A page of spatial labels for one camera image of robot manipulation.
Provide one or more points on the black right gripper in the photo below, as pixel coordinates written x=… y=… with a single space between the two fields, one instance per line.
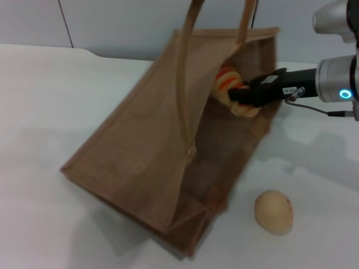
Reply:
x=286 y=84

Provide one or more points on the orange striped bread loaf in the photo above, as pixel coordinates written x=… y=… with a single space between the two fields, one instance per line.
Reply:
x=225 y=81

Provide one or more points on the brown jute tote bag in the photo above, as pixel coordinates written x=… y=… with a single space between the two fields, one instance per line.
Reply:
x=140 y=154

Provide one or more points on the round egg yolk pastry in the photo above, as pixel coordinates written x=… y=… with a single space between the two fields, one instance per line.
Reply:
x=273 y=213

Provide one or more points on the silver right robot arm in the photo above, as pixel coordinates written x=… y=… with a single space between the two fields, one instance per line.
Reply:
x=333 y=75

